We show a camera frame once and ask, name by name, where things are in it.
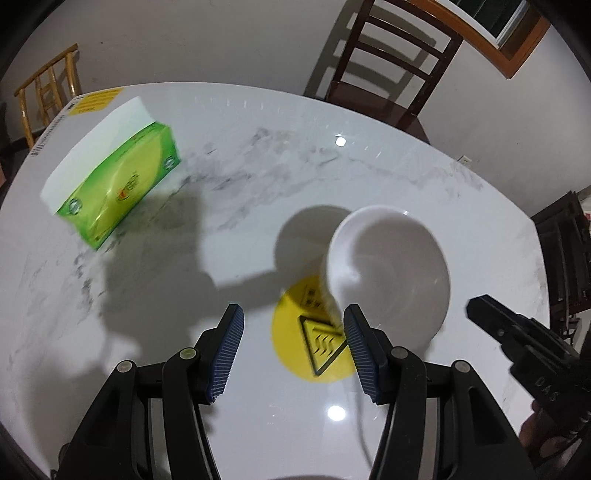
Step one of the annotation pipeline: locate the person's right hand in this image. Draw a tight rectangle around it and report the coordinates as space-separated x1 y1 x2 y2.
517 399 573 468

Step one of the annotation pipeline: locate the wooden framed window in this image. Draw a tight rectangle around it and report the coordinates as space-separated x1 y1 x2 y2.
406 0 552 79

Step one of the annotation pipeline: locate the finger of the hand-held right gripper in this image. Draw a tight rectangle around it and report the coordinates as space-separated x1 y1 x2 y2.
496 330 527 366
466 295 536 342

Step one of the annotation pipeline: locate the bamboo chair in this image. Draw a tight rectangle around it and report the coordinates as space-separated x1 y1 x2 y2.
14 43 84 148

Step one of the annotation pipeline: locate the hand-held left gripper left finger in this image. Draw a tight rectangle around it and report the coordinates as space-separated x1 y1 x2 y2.
55 302 245 480

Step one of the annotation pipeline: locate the white bowl with blue stripes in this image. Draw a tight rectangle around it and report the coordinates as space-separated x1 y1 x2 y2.
323 204 452 365

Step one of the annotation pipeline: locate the dark wooden chair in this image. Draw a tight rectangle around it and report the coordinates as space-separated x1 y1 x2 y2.
323 0 465 144
530 189 591 344

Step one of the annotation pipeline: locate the round yellow warning sticker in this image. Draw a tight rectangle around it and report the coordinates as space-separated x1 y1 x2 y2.
271 274 358 384

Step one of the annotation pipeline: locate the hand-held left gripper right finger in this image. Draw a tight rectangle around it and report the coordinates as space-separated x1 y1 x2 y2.
342 304 536 480

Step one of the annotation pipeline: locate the green tissue pack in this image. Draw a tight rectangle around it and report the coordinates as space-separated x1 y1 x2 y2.
41 96 182 251

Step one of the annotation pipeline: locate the yellow and white label sticker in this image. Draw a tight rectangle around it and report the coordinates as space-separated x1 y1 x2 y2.
28 88 124 158

